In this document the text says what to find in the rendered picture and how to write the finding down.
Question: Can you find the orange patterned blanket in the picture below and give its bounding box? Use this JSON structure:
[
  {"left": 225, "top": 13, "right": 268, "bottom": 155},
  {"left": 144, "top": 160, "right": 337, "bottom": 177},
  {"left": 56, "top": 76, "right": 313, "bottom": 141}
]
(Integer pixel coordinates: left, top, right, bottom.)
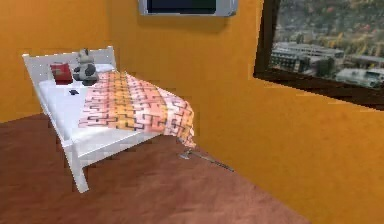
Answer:
[{"left": 77, "top": 70, "right": 197, "bottom": 148}]

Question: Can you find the grey teddy bear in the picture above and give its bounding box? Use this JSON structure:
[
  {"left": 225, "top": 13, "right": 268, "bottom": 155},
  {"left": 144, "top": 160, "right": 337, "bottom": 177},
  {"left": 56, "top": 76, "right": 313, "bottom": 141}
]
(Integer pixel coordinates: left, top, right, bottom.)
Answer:
[{"left": 72, "top": 48, "right": 100, "bottom": 87}]

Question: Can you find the red book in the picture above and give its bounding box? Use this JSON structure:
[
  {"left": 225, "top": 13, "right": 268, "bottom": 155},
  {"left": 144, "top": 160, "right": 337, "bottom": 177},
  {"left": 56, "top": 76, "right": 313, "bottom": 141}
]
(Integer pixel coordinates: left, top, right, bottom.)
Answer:
[{"left": 49, "top": 62, "right": 74, "bottom": 86}]

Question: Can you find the white bed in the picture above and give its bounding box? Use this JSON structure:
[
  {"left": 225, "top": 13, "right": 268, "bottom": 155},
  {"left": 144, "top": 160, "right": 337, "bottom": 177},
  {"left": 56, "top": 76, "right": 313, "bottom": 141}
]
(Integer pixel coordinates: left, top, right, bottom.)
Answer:
[{"left": 21, "top": 45, "right": 161, "bottom": 194}]

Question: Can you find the white pillow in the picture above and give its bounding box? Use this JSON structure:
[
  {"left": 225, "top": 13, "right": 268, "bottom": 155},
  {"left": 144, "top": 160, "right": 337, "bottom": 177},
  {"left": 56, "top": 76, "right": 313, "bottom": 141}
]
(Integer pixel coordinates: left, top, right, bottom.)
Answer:
[{"left": 94, "top": 63, "right": 117, "bottom": 74}]

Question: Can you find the silver wall television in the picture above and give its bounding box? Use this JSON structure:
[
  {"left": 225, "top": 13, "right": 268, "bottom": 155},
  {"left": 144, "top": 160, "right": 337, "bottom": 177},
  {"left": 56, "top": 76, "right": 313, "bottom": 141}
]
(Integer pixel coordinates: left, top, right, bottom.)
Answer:
[{"left": 138, "top": 0, "right": 239, "bottom": 18}]

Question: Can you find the dark framed window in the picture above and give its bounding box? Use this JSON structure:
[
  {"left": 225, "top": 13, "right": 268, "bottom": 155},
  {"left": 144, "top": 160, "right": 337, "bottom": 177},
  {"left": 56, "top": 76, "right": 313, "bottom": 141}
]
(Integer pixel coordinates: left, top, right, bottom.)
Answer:
[{"left": 253, "top": 0, "right": 384, "bottom": 112}]

